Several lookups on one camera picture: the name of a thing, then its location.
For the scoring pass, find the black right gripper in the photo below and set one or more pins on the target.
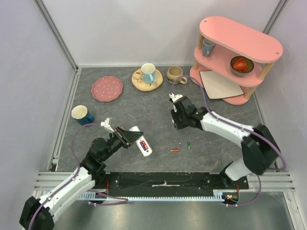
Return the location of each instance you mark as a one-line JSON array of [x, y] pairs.
[[176, 119]]

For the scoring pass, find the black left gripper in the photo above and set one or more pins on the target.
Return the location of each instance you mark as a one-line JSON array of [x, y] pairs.
[[127, 138]]

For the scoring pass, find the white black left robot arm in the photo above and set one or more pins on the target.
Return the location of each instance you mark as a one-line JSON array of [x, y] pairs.
[[42, 213]]

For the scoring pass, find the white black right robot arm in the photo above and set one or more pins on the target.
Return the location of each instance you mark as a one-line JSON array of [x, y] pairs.
[[259, 149]]

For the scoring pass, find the white square mat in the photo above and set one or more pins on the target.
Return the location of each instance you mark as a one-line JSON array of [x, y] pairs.
[[219, 87]]

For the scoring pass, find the beige ceramic mug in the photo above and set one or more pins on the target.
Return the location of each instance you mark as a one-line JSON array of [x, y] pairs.
[[173, 73]]

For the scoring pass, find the pink dotted plate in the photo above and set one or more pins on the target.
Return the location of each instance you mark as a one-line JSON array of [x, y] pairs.
[[107, 88]]

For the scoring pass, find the dark blue mug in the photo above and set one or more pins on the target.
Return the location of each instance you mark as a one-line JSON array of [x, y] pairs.
[[81, 114]]

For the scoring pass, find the light blue mug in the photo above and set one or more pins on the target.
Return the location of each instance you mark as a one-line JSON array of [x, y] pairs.
[[148, 72]]

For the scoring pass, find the grey blue shelf mug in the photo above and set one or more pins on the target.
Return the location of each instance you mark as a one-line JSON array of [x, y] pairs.
[[207, 47]]

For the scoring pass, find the red cup in bowl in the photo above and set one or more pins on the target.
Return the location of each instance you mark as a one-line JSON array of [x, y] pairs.
[[240, 65]]

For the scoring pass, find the pink three-tier shelf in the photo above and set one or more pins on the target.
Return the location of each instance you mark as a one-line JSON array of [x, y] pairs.
[[235, 51]]

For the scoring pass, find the patterned dark bowl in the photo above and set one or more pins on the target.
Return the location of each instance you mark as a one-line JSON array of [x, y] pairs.
[[250, 66]]

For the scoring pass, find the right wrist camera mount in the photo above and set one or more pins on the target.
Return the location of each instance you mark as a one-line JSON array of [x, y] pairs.
[[174, 97]]

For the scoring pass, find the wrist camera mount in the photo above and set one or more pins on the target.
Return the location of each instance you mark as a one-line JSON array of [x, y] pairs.
[[106, 124], [174, 97]]

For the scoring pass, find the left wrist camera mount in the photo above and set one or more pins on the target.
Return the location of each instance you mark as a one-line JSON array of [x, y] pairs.
[[106, 124]]

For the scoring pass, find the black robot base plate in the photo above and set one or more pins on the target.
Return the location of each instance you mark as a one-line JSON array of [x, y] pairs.
[[167, 184]]

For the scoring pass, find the white slotted cable duct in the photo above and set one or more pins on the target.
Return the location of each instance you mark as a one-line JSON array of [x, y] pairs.
[[216, 197]]

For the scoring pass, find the aluminium frame post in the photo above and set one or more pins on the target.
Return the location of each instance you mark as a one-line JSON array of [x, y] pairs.
[[274, 16], [56, 33]]

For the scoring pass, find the left aluminium frame post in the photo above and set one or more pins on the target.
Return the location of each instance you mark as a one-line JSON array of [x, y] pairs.
[[56, 33]]

